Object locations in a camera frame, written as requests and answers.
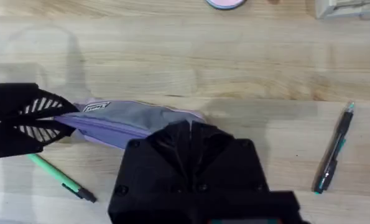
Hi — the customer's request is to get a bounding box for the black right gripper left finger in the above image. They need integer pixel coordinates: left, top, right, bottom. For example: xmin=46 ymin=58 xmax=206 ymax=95
xmin=146 ymin=120 xmax=192 ymax=187

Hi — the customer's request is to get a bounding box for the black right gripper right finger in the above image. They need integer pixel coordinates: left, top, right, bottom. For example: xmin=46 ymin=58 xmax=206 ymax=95
xmin=191 ymin=120 xmax=235 ymax=187

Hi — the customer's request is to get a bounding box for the purple and grey zip bag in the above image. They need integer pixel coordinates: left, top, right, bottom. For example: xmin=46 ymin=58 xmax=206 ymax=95
xmin=53 ymin=98 xmax=208 ymax=151

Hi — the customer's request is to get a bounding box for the green pen with black tip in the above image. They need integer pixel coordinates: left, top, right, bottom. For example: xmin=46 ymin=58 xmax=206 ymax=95
xmin=27 ymin=153 xmax=98 ymax=204

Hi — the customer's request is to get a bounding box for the black pen with teal clip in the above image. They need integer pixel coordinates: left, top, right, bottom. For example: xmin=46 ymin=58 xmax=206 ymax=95
xmin=312 ymin=101 xmax=356 ymax=195

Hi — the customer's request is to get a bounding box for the pink round disc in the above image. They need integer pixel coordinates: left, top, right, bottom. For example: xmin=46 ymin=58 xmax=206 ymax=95
xmin=205 ymin=0 xmax=247 ymax=11

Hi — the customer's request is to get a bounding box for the white box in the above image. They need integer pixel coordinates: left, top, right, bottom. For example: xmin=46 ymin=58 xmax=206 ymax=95
xmin=314 ymin=0 xmax=370 ymax=21

